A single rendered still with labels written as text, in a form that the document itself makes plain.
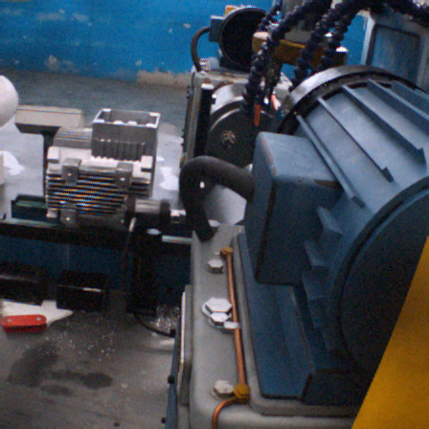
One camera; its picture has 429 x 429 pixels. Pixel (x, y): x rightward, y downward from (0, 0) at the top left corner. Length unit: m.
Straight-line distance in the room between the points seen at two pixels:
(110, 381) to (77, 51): 6.39
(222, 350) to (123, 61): 6.54
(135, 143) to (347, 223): 0.70
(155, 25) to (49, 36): 1.51
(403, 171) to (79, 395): 0.67
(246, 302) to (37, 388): 0.50
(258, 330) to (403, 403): 0.18
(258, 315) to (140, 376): 0.49
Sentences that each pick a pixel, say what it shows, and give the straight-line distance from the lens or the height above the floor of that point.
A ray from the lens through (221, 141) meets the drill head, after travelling 1.19.
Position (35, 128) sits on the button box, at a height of 1.03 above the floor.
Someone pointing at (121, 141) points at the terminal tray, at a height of 1.11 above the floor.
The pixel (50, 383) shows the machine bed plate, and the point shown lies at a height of 0.80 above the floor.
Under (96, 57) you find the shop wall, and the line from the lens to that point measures 6.98.
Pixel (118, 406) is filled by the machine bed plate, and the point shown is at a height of 0.80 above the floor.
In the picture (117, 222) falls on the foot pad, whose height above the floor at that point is 0.97.
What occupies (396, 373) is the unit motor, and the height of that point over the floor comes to 1.27.
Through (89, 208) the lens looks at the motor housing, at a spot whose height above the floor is 0.99.
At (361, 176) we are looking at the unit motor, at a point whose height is 1.32.
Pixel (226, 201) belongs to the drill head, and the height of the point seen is 1.13.
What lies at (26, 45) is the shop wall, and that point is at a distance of 7.38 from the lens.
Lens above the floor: 1.42
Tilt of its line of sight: 25 degrees down
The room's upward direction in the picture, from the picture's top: 8 degrees clockwise
